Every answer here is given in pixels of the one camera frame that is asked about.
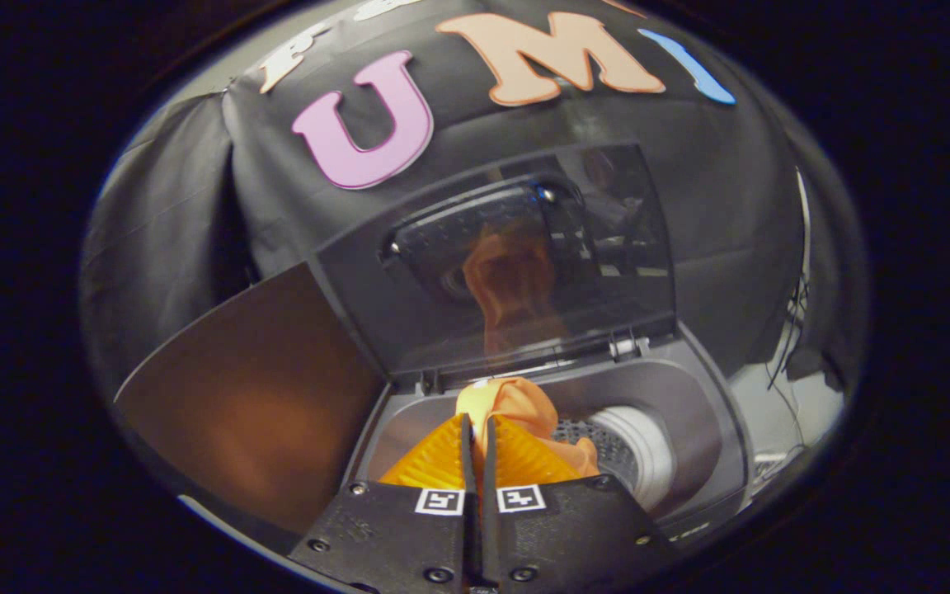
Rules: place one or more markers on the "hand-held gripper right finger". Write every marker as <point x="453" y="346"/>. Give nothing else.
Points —
<point x="557" y="536"/>

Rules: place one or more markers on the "dark washing machine lid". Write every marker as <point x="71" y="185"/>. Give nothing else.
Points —
<point x="409" y="330"/>

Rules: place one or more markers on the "black backdrop cloth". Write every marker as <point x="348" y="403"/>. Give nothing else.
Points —
<point x="475" y="132"/>

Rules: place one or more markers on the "grey washing machine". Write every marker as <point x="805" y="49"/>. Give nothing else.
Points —
<point x="689" y="388"/>

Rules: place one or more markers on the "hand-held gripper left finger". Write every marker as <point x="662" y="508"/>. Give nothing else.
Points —
<point x="409" y="536"/>

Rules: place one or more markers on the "orange yellow shirt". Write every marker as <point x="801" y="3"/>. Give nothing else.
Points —
<point x="516" y="404"/>

